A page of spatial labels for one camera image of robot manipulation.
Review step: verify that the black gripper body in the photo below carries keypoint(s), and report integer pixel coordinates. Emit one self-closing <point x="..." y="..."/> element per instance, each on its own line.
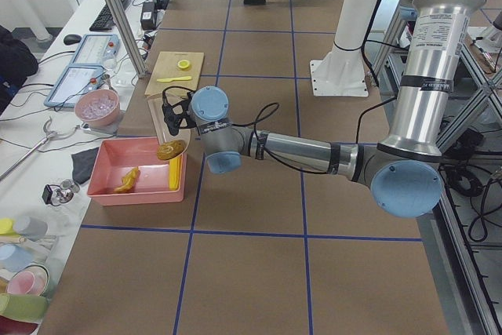
<point x="183" y="117"/>

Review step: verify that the beige plastic dustpan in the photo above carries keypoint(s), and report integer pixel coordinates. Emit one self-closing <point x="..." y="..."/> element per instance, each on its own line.
<point x="155" y="105"/>

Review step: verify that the yellow toy knife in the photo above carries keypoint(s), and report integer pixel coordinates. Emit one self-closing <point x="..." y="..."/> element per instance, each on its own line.
<point x="175" y="79"/>

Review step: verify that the teach pendant tablet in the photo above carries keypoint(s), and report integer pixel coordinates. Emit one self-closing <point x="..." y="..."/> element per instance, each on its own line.
<point x="76" y="81"/>
<point x="92" y="48"/>

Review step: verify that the dark grey cloth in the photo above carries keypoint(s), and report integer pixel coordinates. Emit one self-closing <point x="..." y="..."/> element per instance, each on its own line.
<point x="83" y="163"/>

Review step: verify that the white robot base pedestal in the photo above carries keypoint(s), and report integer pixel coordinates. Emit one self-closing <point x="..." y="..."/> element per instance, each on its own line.
<point x="341" y="72"/>

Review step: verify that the yellow toy corn cob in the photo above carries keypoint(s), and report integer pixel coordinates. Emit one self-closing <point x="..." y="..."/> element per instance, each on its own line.
<point x="175" y="170"/>

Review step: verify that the stacked coloured cups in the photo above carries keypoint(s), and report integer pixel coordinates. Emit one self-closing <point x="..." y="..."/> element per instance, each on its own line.
<point x="22" y="284"/>

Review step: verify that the yellow toy lemon slice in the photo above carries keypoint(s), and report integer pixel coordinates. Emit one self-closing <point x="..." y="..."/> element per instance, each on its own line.
<point x="183" y="64"/>

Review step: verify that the lower teach pendant tablet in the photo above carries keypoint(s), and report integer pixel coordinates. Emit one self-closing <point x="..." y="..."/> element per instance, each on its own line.
<point x="76" y="81"/>

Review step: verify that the metal grabber tool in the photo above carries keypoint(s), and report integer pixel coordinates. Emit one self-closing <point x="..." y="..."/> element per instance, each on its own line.
<point x="50" y="134"/>

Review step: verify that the black keyboard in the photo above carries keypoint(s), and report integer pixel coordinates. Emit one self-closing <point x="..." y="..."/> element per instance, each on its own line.
<point x="104" y="21"/>

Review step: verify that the pink bowl with ice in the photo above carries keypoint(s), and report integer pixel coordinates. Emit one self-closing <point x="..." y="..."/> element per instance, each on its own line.
<point x="98" y="108"/>

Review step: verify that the pink plastic bin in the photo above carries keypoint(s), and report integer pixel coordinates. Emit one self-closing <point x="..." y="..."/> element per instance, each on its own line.
<point x="117" y="157"/>

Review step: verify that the wooden cutting board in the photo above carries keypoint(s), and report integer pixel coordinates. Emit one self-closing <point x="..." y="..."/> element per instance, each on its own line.
<point x="166" y="67"/>

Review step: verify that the upper teach pendant tablet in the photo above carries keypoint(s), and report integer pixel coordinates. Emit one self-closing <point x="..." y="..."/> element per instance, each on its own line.
<point x="92" y="48"/>

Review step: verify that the tan toy ginger root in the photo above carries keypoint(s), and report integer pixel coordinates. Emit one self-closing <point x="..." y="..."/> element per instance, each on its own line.
<point x="128" y="181"/>

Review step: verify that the aluminium frame post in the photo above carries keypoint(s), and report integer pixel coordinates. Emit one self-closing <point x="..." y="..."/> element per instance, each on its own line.
<point x="127" y="36"/>

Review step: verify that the brown toy potato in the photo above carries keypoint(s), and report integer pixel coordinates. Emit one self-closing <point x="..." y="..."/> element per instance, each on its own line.
<point x="171" y="149"/>

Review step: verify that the black computer mouse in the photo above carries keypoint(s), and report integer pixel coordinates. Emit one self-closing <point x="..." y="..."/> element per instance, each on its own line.
<point x="72" y="39"/>

